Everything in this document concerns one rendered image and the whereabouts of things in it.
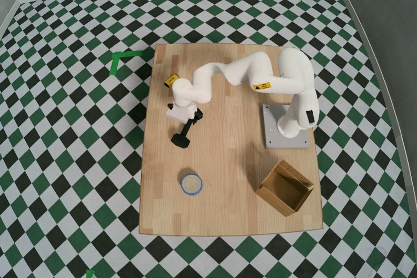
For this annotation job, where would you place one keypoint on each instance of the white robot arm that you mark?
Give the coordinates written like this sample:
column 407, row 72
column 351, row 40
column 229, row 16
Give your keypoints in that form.
column 294, row 79

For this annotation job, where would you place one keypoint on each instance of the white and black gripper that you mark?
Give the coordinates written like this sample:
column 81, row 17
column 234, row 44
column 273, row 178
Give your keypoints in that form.
column 191, row 112

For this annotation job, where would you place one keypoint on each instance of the black hexagonal dumbbell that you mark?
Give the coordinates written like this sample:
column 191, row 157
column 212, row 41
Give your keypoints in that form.
column 181, row 140

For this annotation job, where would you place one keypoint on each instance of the beige round tin with blue bands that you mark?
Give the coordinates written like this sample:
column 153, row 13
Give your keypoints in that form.
column 191, row 184

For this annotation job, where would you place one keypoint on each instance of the brown cardboard box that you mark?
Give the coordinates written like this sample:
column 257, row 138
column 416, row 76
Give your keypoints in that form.
column 285, row 189

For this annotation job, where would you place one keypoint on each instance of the yellow pocket level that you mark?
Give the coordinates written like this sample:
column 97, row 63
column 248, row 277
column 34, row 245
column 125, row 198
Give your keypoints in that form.
column 170, row 81

